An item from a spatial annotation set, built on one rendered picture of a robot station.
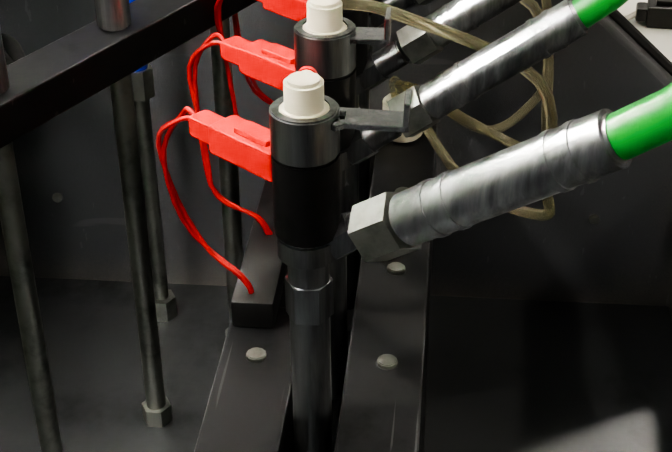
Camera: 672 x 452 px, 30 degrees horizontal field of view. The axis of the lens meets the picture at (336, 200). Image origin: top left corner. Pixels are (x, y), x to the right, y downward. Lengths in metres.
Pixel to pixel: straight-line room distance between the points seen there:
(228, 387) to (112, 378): 0.26
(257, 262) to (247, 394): 0.09
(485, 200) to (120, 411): 0.49
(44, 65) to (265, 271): 0.15
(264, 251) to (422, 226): 0.28
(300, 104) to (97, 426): 0.38
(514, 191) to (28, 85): 0.31
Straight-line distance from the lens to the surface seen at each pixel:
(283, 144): 0.49
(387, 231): 0.39
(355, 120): 0.49
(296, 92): 0.48
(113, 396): 0.84
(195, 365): 0.86
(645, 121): 0.35
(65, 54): 0.65
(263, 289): 0.64
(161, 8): 0.69
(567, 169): 0.36
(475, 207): 0.38
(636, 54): 0.83
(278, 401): 0.59
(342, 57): 0.56
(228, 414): 0.59
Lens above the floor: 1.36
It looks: 31 degrees down
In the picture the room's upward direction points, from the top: 1 degrees counter-clockwise
